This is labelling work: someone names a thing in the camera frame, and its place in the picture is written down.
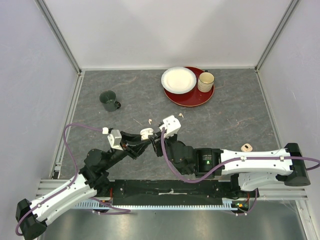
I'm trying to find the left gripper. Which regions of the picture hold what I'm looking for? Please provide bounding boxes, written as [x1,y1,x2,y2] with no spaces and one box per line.
[103,130,151,170]

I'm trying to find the white charging case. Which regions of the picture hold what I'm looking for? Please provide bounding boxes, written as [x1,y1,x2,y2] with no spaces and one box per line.
[140,127,154,141]

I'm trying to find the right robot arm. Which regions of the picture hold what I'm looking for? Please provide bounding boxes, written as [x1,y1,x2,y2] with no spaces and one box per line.
[148,132,311,197]

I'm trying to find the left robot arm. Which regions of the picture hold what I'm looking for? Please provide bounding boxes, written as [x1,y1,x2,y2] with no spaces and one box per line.
[15,127,154,240]

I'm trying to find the beige small charging case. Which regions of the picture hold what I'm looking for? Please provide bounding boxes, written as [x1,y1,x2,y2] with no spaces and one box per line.
[240,143,253,152]

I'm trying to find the dark green mug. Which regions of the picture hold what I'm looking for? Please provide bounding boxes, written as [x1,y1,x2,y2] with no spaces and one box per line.
[99,90,122,112]

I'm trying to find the red round tray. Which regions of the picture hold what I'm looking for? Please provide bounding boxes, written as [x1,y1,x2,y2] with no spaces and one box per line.
[163,66,215,107]

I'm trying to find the cream ceramic cup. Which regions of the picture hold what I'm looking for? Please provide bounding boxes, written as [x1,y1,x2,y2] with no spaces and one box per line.
[197,71,215,93]

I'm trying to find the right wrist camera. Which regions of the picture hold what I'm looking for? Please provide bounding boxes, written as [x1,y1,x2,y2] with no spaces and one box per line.
[158,115,181,138]

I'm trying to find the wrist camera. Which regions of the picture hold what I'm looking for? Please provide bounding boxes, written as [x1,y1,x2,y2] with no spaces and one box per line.
[107,129,124,151]
[158,115,181,138]

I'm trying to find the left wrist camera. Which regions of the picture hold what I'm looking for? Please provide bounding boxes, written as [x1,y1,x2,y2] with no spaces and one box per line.
[107,129,124,151]

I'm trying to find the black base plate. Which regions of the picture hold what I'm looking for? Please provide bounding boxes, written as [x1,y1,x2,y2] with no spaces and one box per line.
[104,178,251,206]

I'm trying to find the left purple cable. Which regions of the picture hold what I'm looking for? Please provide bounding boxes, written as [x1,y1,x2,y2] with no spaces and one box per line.
[15,123,132,237]

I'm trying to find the purple cable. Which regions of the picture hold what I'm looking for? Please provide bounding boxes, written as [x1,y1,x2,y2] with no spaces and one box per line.
[160,127,320,218]
[15,123,132,237]

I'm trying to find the grey cable duct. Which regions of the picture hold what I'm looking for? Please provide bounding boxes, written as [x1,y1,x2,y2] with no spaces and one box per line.
[72,199,238,211]

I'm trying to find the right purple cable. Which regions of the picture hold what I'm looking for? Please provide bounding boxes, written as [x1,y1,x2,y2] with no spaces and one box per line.
[160,127,320,218]

